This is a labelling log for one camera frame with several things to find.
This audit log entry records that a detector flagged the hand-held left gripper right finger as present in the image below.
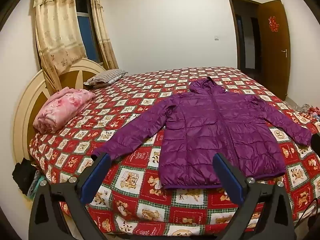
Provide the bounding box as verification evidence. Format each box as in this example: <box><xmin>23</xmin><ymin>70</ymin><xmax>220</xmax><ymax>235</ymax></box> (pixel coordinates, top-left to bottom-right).
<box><xmin>212</xmin><ymin>153</ymin><xmax>297</xmax><ymax>240</ymax></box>

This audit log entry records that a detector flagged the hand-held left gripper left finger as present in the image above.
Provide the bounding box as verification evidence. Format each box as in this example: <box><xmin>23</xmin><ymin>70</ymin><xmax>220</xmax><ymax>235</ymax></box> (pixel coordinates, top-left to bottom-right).
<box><xmin>28</xmin><ymin>152</ymin><xmax>112</xmax><ymax>240</ymax></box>

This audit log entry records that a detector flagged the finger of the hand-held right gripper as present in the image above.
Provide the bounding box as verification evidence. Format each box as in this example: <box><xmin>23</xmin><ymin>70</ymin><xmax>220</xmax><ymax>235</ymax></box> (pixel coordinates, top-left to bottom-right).
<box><xmin>311</xmin><ymin>134</ymin><xmax>320</xmax><ymax>155</ymax></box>

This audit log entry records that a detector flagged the purple hooded puffer jacket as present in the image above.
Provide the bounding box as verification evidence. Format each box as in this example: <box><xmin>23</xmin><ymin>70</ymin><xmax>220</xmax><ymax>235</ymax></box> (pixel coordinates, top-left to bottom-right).
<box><xmin>91</xmin><ymin>77</ymin><xmax>312</xmax><ymax>190</ymax></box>

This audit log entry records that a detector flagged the pile of mixed clothes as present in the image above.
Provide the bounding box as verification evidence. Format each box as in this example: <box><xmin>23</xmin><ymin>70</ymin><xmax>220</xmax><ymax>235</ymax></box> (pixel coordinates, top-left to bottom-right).
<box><xmin>299</xmin><ymin>104</ymin><xmax>320</xmax><ymax>120</ymax></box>

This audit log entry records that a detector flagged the red checkered bear-print bedspread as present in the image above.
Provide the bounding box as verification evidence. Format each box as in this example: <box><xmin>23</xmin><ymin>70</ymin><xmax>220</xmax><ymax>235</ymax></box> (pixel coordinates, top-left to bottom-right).
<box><xmin>29</xmin><ymin>66</ymin><xmax>320</xmax><ymax>235</ymax></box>

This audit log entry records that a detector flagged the teal fabric item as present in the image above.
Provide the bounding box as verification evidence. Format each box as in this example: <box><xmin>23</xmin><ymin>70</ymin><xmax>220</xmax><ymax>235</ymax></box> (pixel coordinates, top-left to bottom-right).
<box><xmin>27</xmin><ymin>170</ymin><xmax>47</xmax><ymax>202</ymax></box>

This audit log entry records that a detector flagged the black bag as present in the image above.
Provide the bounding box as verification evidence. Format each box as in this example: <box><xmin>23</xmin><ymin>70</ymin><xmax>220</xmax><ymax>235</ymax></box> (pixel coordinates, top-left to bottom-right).
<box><xmin>12</xmin><ymin>158</ymin><xmax>38</xmax><ymax>196</ymax></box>

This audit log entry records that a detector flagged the pink floral folded blanket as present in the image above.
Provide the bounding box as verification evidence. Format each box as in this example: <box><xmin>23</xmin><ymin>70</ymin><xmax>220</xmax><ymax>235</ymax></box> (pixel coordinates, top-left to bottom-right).
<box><xmin>33</xmin><ymin>87</ymin><xmax>97</xmax><ymax>133</ymax></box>

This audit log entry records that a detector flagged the brown wooden door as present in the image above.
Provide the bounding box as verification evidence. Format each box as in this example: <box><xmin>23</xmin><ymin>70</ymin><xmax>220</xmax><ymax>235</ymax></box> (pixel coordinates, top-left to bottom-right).
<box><xmin>257</xmin><ymin>0</ymin><xmax>292</xmax><ymax>95</ymax></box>

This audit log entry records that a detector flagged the grey striped pillow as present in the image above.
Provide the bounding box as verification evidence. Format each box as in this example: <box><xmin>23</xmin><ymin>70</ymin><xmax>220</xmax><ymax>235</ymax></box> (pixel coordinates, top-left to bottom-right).
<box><xmin>84</xmin><ymin>69</ymin><xmax>128</xmax><ymax>88</ymax></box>

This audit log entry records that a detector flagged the cream wooden bed headboard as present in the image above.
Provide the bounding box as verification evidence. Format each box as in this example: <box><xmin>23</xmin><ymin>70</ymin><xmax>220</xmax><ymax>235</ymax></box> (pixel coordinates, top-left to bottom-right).
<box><xmin>12</xmin><ymin>57</ymin><xmax>107</xmax><ymax>165</ymax></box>

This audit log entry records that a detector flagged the red paper door decoration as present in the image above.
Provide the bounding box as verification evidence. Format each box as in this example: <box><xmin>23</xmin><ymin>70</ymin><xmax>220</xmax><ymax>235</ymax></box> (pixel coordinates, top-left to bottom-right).
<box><xmin>268</xmin><ymin>16</ymin><xmax>280</xmax><ymax>32</ymax></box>

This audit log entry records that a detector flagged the narrow beige floral curtain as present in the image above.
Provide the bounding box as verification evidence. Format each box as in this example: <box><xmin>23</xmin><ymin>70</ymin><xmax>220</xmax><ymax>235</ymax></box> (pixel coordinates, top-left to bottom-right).
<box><xmin>89</xmin><ymin>0</ymin><xmax>119</xmax><ymax>70</ymax></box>

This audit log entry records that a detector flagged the wide beige floral curtain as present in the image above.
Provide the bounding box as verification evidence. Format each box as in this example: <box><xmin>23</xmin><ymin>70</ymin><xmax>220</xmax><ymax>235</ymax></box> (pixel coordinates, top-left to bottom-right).
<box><xmin>33</xmin><ymin>0</ymin><xmax>88</xmax><ymax>95</ymax></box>

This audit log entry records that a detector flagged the black cable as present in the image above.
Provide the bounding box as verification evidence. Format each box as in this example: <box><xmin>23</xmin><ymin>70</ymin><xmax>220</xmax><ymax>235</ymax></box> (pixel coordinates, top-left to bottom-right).
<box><xmin>294</xmin><ymin>197</ymin><xmax>320</xmax><ymax>230</ymax></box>

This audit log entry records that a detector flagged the dark wooden door frame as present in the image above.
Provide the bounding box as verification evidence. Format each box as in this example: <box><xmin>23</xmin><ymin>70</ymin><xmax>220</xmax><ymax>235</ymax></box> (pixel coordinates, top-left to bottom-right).
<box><xmin>227</xmin><ymin>0</ymin><xmax>263</xmax><ymax>80</ymax></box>

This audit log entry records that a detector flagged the window with dark frame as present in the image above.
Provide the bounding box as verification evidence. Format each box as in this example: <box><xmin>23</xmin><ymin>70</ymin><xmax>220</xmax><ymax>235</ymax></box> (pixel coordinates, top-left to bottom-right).
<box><xmin>74</xmin><ymin>0</ymin><xmax>104</xmax><ymax>64</ymax></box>

